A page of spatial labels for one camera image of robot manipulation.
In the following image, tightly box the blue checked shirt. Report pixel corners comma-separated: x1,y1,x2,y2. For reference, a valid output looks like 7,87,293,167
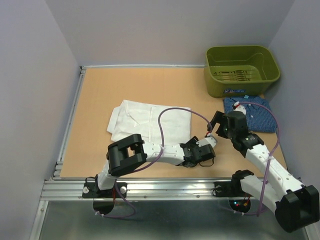
223,95,277,133

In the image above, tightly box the white long sleeve shirt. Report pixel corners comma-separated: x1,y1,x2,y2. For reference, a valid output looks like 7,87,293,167
106,100,192,145

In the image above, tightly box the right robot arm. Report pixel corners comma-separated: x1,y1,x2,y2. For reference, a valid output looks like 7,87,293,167
207,111,320,233

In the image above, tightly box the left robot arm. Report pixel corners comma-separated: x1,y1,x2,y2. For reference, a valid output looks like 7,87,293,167
94,133,217,197

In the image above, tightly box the green plastic tub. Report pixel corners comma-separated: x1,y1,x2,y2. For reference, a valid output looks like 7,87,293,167
204,45,281,98

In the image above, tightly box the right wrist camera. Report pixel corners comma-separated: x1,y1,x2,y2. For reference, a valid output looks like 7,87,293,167
232,101,247,115

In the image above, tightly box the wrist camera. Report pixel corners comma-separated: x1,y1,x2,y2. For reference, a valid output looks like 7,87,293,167
196,134,217,148
232,101,247,115

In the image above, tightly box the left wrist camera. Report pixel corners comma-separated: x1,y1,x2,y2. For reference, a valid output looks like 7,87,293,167
196,134,217,148

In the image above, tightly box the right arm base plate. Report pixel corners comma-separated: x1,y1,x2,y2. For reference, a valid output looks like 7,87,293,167
212,181,247,198

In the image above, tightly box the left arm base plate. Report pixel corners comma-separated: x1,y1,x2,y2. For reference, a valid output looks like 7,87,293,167
82,182,127,199

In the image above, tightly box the aluminium side rail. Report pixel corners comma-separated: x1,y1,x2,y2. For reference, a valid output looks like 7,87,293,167
51,66,87,180

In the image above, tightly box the aluminium front rail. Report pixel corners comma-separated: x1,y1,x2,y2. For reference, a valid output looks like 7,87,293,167
39,177,307,201

